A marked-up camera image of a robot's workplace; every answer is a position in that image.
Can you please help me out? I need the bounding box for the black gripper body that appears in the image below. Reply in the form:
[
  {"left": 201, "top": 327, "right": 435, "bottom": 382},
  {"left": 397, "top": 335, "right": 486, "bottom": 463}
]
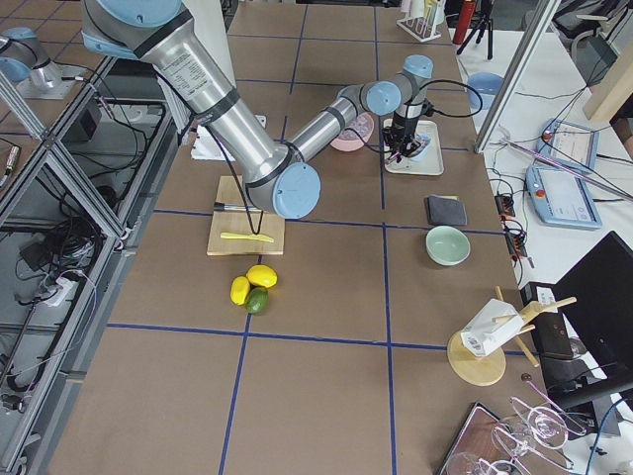
[{"left": 382, "top": 114, "right": 420, "bottom": 148}]

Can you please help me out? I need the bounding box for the pink bowl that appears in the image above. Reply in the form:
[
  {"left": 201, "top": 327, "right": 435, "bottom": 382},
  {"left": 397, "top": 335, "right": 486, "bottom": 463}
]
[{"left": 330, "top": 112, "right": 375, "bottom": 152}]

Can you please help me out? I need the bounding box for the metal ice scoop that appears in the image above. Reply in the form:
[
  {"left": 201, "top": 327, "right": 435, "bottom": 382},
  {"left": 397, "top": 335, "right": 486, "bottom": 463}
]
[{"left": 387, "top": 138, "right": 431, "bottom": 163}]

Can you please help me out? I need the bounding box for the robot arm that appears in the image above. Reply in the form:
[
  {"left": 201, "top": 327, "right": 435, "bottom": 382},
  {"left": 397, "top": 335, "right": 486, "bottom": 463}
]
[{"left": 82, "top": 1, "right": 433, "bottom": 219}]

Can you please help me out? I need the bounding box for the light blue cup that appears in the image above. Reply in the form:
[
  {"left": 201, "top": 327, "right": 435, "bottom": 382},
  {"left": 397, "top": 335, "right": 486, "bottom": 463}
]
[{"left": 408, "top": 134, "right": 431, "bottom": 162}]

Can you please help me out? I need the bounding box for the clear ice cubes pile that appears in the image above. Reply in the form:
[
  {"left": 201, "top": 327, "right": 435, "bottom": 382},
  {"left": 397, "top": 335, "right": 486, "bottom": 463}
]
[{"left": 339, "top": 113, "right": 374, "bottom": 142}]

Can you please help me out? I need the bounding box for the wooden cup stand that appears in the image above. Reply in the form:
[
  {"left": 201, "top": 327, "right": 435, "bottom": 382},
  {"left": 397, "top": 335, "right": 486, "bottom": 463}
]
[{"left": 447, "top": 286, "right": 577, "bottom": 387}]

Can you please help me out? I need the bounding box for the cream bear tray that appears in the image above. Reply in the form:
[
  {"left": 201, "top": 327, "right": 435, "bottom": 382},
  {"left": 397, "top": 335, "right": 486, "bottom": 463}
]
[{"left": 385, "top": 120, "right": 444, "bottom": 176}]

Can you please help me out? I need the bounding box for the grey folded cloth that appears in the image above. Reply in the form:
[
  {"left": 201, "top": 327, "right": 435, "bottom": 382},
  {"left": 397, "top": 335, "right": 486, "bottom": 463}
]
[{"left": 424, "top": 195, "right": 468, "bottom": 226}]

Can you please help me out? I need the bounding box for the blue bowl on desk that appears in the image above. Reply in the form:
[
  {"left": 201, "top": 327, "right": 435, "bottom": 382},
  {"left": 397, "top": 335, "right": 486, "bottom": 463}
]
[{"left": 467, "top": 72, "right": 504, "bottom": 110}]

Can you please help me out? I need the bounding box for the green bowl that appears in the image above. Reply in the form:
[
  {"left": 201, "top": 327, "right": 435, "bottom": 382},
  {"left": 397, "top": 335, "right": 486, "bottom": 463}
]
[{"left": 425, "top": 226, "right": 471, "bottom": 266}]

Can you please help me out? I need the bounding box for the black tripod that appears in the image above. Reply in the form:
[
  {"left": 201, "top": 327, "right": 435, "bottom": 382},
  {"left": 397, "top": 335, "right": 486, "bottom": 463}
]
[{"left": 456, "top": 0, "right": 495, "bottom": 60}]

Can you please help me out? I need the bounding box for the red bottle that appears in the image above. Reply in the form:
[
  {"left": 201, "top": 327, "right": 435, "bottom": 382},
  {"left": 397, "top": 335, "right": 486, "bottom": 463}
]
[{"left": 452, "top": 0, "right": 477, "bottom": 45}]

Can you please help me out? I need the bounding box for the wooden cutting board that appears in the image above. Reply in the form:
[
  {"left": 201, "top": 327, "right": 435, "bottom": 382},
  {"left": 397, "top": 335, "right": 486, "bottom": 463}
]
[{"left": 206, "top": 175, "right": 288, "bottom": 257}]

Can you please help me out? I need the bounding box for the teach pendant tablet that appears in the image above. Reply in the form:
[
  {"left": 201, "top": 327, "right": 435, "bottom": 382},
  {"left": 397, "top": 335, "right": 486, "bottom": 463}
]
[
  {"left": 536, "top": 119, "right": 599, "bottom": 173},
  {"left": 525, "top": 165, "right": 602, "bottom": 230}
]

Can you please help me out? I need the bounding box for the yellow lemon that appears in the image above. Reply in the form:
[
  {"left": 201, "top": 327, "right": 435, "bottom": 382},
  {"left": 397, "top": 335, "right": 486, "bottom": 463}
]
[
  {"left": 229, "top": 276, "right": 251, "bottom": 306},
  {"left": 246, "top": 264, "right": 278, "bottom": 288}
]

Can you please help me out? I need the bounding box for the yellow plastic knife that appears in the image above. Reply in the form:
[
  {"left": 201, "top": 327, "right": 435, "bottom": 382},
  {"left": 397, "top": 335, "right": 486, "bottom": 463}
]
[{"left": 220, "top": 232, "right": 275, "bottom": 243}]

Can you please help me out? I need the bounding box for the white carton box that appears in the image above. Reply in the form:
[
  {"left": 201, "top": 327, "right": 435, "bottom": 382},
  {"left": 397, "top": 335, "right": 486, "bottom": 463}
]
[{"left": 460, "top": 299, "right": 523, "bottom": 357}]

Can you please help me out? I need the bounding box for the green lime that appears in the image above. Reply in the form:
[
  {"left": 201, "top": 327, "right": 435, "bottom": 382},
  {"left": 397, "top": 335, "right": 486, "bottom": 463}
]
[{"left": 244, "top": 287, "right": 269, "bottom": 315}]

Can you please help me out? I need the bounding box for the black monitor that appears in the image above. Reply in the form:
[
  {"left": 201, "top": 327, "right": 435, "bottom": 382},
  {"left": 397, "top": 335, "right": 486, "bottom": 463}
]
[{"left": 552, "top": 231, "right": 632, "bottom": 409}]

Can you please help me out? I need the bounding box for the upside-down wine glass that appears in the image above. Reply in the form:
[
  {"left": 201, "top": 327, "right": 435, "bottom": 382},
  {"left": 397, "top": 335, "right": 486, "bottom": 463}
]
[{"left": 492, "top": 380, "right": 589, "bottom": 459}]

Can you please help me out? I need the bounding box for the white wire cup rack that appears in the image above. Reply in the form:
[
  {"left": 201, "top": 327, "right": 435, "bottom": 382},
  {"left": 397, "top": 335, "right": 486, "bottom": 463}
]
[{"left": 397, "top": 0, "right": 445, "bottom": 43}]

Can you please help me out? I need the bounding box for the aluminium frame post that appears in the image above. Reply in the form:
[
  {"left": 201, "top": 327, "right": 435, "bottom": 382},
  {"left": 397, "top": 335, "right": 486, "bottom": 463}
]
[{"left": 474, "top": 0, "right": 561, "bottom": 153}]

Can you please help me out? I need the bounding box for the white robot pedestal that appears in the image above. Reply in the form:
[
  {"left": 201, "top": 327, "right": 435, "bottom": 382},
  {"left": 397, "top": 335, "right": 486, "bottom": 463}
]
[{"left": 189, "top": 0, "right": 268, "bottom": 163}]

